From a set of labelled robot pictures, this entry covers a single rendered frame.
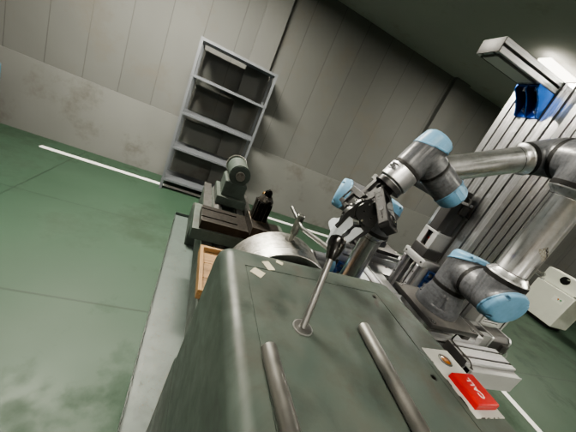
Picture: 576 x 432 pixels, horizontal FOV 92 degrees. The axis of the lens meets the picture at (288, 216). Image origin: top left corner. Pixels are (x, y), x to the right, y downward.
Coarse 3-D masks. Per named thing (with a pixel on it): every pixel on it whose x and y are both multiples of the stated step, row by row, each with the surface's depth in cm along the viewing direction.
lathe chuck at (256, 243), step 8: (264, 232) 82; (272, 232) 82; (280, 232) 83; (248, 240) 81; (256, 240) 79; (264, 240) 79; (272, 240) 78; (280, 240) 79; (296, 240) 83; (240, 248) 79; (248, 248) 77; (256, 248) 76; (264, 248) 75; (296, 248) 78; (304, 248) 81; (312, 256) 80
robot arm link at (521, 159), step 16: (528, 144) 78; (544, 144) 77; (448, 160) 77; (464, 160) 77; (480, 160) 77; (496, 160) 77; (512, 160) 78; (528, 160) 78; (544, 160) 77; (464, 176) 79; (480, 176) 80; (544, 176) 80
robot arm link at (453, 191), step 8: (448, 168) 64; (440, 176) 64; (448, 176) 64; (456, 176) 65; (416, 184) 75; (424, 184) 68; (432, 184) 66; (440, 184) 65; (448, 184) 65; (456, 184) 65; (464, 184) 67; (432, 192) 68; (440, 192) 66; (448, 192) 66; (456, 192) 66; (464, 192) 66; (440, 200) 68; (448, 200) 67; (456, 200) 67; (464, 200) 67
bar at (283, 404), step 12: (264, 348) 37; (276, 348) 37; (264, 360) 36; (276, 360) 35; (276, 372) 34; (276, 384) 32; (276, 396) 31; (288, 396) 31; (276, 408) 31; (288, 408) 30; (288, 420) 29
